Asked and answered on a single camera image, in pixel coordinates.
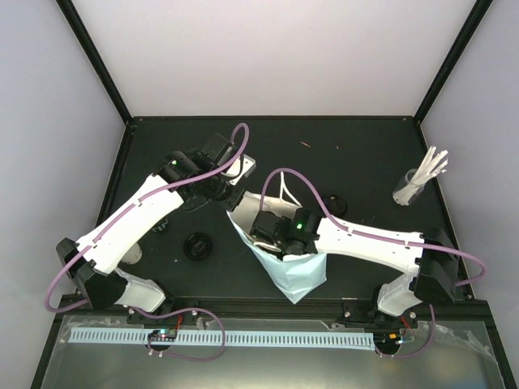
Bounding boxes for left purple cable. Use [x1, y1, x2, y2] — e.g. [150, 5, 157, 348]
[43, 122, 251, 362]

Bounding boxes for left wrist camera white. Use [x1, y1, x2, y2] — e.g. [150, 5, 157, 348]
[221, 154, 256, 186]

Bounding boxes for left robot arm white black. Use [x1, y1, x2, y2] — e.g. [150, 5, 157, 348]
[56, 135, 256, 323]

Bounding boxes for left black frame post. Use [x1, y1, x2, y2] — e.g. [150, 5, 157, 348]
[56, 0, 132, 123]

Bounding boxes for light blue slotted cable duct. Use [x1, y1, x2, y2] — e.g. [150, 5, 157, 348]
[68, 327, 375, 351]

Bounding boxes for black paper coffee cup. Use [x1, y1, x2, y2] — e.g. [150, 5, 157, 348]
[323, 194, 348, 217]
[151, 218, 169, 234]

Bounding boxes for circuit board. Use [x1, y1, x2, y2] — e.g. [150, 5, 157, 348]
[148, 329, 178, 342]
[374, 331, 416, 346]

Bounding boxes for clear glass straw holder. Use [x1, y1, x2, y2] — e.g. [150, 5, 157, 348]
[392, 169, 426, 206]

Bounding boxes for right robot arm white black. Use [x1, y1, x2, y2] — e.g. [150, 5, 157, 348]
[250, 207, 458, 327]

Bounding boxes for black coffee cup lid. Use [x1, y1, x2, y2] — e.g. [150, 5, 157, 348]
[182, 232, 212, 260]

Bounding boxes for light blue paper bag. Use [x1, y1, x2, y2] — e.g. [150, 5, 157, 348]
[227, 191, 327, 304]

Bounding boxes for black frame post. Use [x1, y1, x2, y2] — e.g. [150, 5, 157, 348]
[56, 0, 132, 123]
[414, 0, 493, 125]

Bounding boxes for right circuit board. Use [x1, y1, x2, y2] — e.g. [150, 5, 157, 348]
[374, 331, 416, 346]

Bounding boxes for right black frame post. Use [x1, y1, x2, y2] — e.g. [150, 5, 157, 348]
[414, 0, 493, 125]

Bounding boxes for black aluminium frame rail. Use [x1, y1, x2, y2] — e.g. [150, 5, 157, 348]
[60, 293, 491, 325]

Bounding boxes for left circuit board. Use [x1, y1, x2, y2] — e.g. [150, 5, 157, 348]
[148, 329, 178, 342]

